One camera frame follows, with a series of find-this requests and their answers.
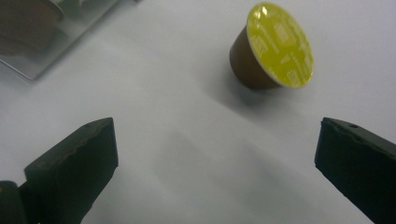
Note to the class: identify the clear plastic box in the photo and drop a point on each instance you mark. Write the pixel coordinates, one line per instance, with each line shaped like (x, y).
(71, 34)

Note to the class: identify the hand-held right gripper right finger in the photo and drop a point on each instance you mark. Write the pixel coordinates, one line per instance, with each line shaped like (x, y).
(361, 168)

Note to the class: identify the white table mat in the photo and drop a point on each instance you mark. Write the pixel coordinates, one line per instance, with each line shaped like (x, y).
(186, 124)

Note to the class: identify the brown yellow-lidded coffee capsule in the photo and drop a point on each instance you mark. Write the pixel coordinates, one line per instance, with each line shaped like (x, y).
(274, 46)

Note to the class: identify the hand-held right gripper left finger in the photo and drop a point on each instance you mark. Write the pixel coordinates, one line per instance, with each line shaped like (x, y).
(71, 174)

